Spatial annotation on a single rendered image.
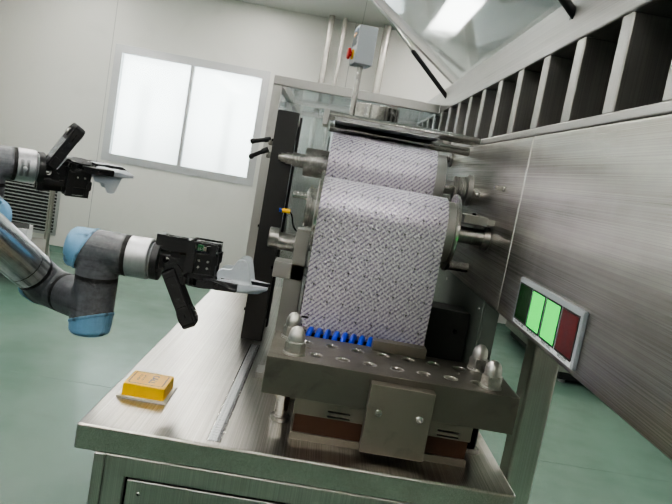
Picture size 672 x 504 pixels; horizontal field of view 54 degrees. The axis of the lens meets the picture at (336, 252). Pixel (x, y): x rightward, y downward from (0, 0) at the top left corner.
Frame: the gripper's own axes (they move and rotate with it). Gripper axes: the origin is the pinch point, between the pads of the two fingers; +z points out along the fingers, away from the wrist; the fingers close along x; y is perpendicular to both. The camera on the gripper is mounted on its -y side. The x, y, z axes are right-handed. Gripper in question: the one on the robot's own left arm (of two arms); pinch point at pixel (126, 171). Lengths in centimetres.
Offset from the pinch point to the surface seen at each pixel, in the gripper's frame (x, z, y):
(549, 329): 111, 24, -9
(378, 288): 71, 28, 1
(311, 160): 35.6, 28.9, -15.5
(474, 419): 98, 31, 12
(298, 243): 56, 18, -2
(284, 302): 56, 18, 10
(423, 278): 75, 34, -3
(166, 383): 64, -6, 23
